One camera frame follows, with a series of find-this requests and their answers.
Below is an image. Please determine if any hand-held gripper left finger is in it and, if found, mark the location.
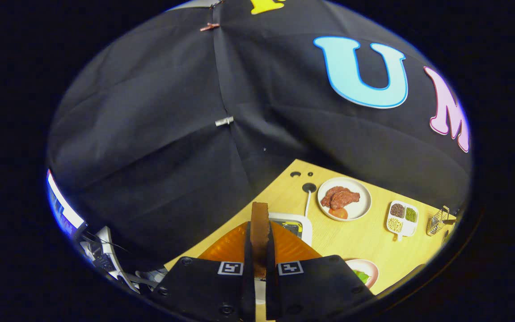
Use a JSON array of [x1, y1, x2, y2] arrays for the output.
[[149, 221, 257, 322]]

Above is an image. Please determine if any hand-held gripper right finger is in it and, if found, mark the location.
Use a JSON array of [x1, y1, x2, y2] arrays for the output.
[[265, 221, 375, 322]]

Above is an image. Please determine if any toasted bread slice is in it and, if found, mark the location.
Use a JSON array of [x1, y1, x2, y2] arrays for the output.
[[251, 202, 270, 278]]

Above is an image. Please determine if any white toaster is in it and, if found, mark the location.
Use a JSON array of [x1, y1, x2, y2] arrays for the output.
[[255, 213, 313, 305]]

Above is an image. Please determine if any pink round plate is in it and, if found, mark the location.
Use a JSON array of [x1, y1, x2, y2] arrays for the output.
[[345, 258, 380, 290]]

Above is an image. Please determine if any brown steak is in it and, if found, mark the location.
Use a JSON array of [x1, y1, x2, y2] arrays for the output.
[[321, 186, 361, 211]]

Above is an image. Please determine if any white round plate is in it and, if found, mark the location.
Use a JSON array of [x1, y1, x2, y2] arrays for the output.
[[317, 177, 372, 222]]

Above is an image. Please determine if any white divided dish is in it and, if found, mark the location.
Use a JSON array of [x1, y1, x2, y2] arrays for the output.
[[386, 200, 419, 241]]

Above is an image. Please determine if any black backdrop cloth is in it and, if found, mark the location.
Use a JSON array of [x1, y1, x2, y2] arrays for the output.
[[46, 0, 472, 269]]

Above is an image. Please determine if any computer monitor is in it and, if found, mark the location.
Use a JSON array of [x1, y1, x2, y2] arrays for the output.
[[46, 169, 86, 237]]

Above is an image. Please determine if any white power cable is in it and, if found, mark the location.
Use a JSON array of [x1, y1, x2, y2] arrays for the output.
[[302, 182, 317, 218]]

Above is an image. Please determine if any white metal frame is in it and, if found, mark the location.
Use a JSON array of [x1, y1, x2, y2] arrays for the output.
[[81, 226, 141, 293]]

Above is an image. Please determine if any metal wire utensil holder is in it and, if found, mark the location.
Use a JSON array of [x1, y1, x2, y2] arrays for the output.
[[426, 206, 450, 236]]

